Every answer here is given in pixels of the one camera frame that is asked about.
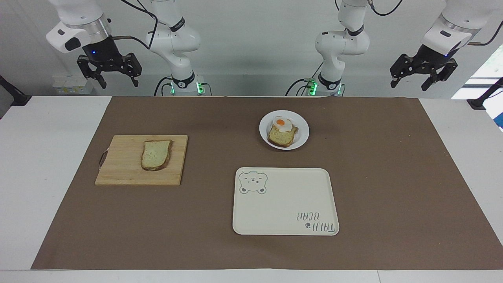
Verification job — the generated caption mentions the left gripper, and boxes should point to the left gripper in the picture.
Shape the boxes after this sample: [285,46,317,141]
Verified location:
[389,44,459,92]

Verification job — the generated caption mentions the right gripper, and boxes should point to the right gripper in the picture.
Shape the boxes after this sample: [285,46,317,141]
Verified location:
[77,37,143,90]

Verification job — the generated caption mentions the round white plate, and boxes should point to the round white plate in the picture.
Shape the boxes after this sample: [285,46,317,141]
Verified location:
[259,110,310,151]

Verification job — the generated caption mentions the white box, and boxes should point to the white box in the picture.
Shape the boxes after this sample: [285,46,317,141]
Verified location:
[52,74,94,95]

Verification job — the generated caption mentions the black stand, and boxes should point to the black stand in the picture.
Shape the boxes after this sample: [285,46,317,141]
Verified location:
[0,75,32,107]
[466,77,503,110]

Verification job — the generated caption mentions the plain bread slice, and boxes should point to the plain bread slice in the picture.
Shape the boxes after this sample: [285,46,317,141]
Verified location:
[141,139,173,171]

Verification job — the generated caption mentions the wooden cutting board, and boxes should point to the wooden cutting board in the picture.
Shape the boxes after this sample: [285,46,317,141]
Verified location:
[95,135,189,186]

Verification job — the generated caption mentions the fried egg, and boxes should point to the fried egg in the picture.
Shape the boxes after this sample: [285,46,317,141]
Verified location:
[272,116,294,133]

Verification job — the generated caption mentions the toasted bread slice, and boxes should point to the toasted bread slice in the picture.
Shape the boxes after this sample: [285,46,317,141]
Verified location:
[267,125,299,148]

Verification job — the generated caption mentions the cream tray with bear print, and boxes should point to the cream tray with bear print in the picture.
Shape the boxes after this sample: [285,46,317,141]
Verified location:
[232,167,340,236]

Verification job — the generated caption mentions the black cable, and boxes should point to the black cable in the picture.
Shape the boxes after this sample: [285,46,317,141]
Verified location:
[112,0,159,50]
[285,78,312,96]
[467,24,503,46]
[154,76,174,96]
[367,0,404,17]

